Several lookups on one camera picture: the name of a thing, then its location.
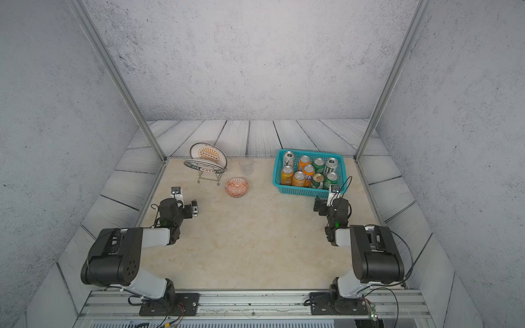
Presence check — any orange can front row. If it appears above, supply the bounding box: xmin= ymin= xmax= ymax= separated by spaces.
xmin=292 ymin=171 xmax=306 ymax=187

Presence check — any orange can row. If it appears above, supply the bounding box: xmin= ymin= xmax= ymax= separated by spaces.
xmin=297 ymin=155 xmax=312 ymax=171
xmin=292 ymin=171 xmax=306 ymax=187

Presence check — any orange soda can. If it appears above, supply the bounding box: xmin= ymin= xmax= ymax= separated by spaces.
xmin=280 ymin=165 xmax=294 ymax=186

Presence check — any silver white soda can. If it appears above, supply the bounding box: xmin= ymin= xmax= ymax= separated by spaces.
xmin=282 ymin=151 xmax=295 ymax=168

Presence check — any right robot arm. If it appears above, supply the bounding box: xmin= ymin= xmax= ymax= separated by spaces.
xmin=314 ymin=185 xmax=406 ymax=308

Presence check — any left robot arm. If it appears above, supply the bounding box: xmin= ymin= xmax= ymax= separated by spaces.
xmin=80 ymin=187 xmax=198 ymax=316

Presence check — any green Sprite can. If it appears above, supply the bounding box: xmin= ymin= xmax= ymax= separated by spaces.
xmin=323 ymin=172 xmax=339 ymax=190

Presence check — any green white can front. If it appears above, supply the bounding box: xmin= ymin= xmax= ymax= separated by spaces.
xmin=310 ymin=173 xmax=324 ymax=189

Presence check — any orange Fanta can middle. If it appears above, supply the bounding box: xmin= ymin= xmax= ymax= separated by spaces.
xmin=303 ymin=164 xmax=315 ymax=188

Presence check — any green can back row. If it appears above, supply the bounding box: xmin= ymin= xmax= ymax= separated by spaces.
xmin=312 ymin=158 xmax=325 ymax=174

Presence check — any green rimmed plate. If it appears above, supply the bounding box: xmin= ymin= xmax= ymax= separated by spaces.
xmin=183 ymin=159 xmax=225 ymax=174

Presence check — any orange can back row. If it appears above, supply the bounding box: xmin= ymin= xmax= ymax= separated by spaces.
xmin=297 ymin=155 xmax=312 ymax=171

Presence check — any orange patterned bowl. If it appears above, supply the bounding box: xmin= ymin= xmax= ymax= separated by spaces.
xmin=225 ymin=177 xmax=249 ymax=198

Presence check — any upright sunburst plate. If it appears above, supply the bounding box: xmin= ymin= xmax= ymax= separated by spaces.
xmin=189 ymin=142 xmax=228 ymax=168

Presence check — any clear glass cup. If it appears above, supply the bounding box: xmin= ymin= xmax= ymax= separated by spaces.
xmin=239 ymin=157 xmax=254 ymax=176

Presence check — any metal wire plate stand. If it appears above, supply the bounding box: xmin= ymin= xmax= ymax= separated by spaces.
xmin=197 ymin=168 xmax=225 ymax=186

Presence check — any right aluminium frame post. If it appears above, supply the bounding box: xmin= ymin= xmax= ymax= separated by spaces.
xmin=354 ymin=0 xmax=430 ymax=163

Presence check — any aluminium frame post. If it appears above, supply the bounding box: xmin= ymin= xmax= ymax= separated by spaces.
xmin=67 ymin=0 xmax=168 ymax=163
xmin=354 ymin=0 xmax=430 ymax=163

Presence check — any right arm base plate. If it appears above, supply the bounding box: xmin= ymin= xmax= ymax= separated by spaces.
xmin=303 ymin=292 xmax=369 ymax=316

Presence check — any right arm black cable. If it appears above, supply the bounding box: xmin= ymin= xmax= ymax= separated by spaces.
xmin=356 ymin=224 xmax=415 ymax=328

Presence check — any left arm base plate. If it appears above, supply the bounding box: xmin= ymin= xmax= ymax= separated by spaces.
xmin=139 ymin=292 xmax=200 ymax=317

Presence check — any aluminium front rail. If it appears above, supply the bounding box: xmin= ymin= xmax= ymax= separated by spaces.
xmin=74 ymin=288 xmax=435 ymax=327

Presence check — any left aluminium frame post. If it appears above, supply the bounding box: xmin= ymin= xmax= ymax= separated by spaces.
xmin=67 ymin=0 xmax=168 ymax=163

